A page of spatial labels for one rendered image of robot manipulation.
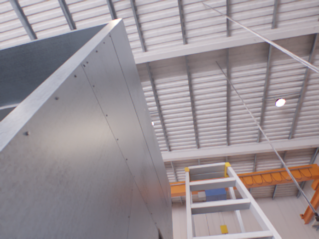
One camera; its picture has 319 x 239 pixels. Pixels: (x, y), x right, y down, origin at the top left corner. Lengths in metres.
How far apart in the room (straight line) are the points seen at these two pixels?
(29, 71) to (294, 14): 7.32
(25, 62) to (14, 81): 0.28
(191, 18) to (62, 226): 6.71
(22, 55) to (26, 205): 1.86
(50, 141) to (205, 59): 7.01
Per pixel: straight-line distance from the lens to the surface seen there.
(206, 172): 1.64
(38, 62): 2.23
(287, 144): 10.38
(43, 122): 0.62
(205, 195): 9.48
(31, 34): 8.01
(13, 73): 2.44
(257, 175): 10.40
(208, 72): 7.61
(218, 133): 9.35
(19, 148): 0.55
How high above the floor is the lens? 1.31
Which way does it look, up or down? 53 degrees up
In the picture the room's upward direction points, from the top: straight up
